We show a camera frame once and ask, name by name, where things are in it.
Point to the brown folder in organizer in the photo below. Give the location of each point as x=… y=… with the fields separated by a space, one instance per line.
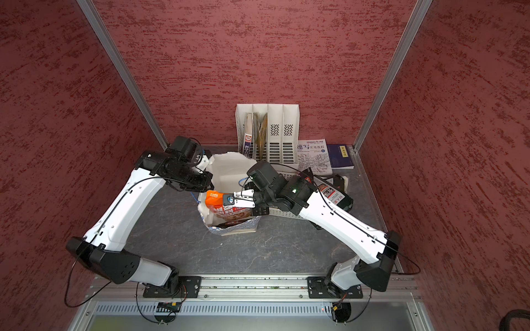
x=260 y=128

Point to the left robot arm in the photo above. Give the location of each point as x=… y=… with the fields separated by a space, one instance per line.
x=101 y=249

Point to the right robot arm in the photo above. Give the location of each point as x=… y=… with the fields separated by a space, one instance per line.
x=376 y=251

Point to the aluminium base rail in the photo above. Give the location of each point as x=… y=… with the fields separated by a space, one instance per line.
x=292 y=287

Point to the white file organizer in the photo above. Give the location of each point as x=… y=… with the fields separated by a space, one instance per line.
x=283 y=130

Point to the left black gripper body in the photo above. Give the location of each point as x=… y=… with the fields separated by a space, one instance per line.
x=192 y=180

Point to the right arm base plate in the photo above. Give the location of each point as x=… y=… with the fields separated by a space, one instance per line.
x=323 y=288

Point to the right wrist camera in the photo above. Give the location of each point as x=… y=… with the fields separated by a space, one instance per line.
x=241 y=199

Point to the white illustrated book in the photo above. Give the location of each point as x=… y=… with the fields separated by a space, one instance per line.
x=313 y=154

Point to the white plastic basket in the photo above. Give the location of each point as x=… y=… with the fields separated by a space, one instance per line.
x=291 y=195

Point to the book in organizer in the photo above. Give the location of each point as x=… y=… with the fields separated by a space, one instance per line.
x=247 y=150

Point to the dark blue book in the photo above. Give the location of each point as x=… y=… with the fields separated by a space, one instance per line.
x=340 y=157

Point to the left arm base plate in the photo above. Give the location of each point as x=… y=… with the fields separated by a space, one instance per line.
x=188 y=286

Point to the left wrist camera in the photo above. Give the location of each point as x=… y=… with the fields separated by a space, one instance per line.
x=191 y=152

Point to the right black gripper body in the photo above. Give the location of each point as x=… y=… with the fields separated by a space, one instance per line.
x=262 y=205

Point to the orange condiment packet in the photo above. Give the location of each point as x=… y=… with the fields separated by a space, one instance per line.
x=214 y=202

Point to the white blue checkered paper bag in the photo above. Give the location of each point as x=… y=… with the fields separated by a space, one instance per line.
x=229 y=172

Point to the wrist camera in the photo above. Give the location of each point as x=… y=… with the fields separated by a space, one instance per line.
x=191 y=152
x=241 y=199

